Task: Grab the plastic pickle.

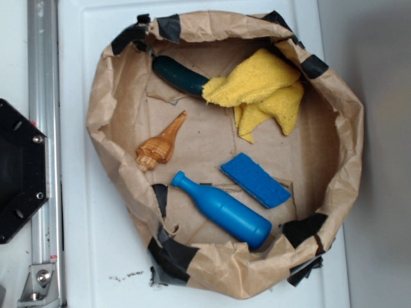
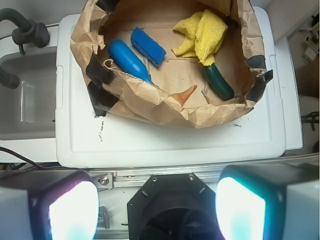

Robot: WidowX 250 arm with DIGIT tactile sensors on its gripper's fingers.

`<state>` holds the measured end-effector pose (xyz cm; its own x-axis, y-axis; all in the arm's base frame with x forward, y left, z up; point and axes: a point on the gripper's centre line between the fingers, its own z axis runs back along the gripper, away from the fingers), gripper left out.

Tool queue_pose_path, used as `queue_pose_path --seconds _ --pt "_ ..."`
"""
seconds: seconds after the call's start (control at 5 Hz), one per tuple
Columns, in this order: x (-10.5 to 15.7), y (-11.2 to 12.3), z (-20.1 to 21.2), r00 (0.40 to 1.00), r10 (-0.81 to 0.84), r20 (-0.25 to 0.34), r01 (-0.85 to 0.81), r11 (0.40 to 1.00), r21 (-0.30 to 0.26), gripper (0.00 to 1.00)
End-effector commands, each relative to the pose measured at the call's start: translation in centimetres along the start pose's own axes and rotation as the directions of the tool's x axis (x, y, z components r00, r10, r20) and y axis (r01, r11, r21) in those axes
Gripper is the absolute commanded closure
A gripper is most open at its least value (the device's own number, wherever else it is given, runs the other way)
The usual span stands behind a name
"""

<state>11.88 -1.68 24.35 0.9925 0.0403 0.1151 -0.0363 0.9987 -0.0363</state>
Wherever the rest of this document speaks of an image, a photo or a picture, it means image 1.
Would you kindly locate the dark green plastic pickle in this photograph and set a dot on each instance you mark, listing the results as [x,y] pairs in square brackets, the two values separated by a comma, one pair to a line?
[179,76]

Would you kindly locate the brown paper bag container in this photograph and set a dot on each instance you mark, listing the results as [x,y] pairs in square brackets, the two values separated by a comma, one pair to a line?
[319,163]

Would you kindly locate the blue sponge block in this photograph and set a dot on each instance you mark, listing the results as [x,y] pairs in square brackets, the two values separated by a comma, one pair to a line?
[255,181]

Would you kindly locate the brown plastic seashell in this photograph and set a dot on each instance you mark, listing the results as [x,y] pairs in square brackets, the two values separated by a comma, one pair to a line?
[159,149]

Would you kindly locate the blue plastic bottle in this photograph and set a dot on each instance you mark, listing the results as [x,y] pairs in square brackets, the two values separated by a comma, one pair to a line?
[227,212]

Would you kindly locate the yellow cloth towel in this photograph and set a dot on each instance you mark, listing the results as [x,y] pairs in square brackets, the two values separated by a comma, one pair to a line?
[262,87]

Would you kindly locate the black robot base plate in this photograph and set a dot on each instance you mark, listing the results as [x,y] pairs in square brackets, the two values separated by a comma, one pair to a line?
[24,180]

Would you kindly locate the aluminium extrusion rail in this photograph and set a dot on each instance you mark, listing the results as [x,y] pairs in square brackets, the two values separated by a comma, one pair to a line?
[47,244]

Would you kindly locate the metal corner bracket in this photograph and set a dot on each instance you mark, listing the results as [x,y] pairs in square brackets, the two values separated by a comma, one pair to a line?
[41,287]

